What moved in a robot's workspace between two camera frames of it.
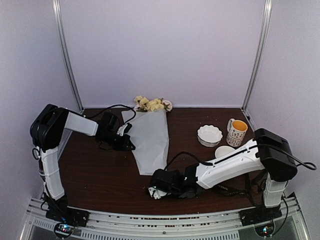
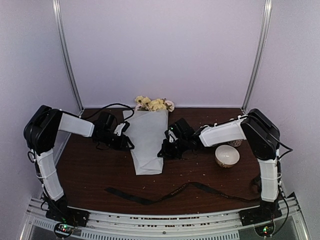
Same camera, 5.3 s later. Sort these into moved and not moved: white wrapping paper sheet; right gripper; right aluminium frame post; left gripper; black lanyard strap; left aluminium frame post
Moved: right gripper; black lanyard strap
Not moved: left aluminium frame post; left gripper; right aluminium frame post; white wrapping paper sheet
